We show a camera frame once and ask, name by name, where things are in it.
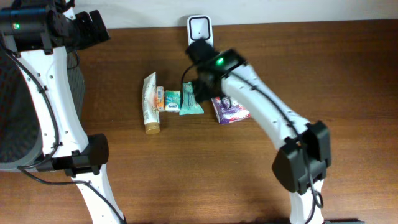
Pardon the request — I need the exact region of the red purple tissue pack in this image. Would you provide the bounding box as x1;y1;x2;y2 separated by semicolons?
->
211;96;251;125

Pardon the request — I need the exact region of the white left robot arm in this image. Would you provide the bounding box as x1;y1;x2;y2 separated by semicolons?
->
1;1;126;223

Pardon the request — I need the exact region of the green wet wipes pack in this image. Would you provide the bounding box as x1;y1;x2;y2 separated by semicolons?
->
179;82;204;116

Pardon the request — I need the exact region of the small orange box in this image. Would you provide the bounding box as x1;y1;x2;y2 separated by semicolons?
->
156;86;165;112

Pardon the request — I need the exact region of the white barcode scanner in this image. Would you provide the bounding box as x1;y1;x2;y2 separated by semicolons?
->
187;15;214;47

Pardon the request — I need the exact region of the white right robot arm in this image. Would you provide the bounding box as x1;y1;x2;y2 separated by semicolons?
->
186;39;331;223

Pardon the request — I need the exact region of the white cream tube gold cap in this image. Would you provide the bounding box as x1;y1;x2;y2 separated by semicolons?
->
142;72;160;134

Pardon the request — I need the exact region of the small teal tissue pack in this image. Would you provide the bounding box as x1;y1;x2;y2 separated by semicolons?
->
165;90;181;113

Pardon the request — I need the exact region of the grey plastic basket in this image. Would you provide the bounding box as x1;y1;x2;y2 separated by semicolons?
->
1;47;88;172

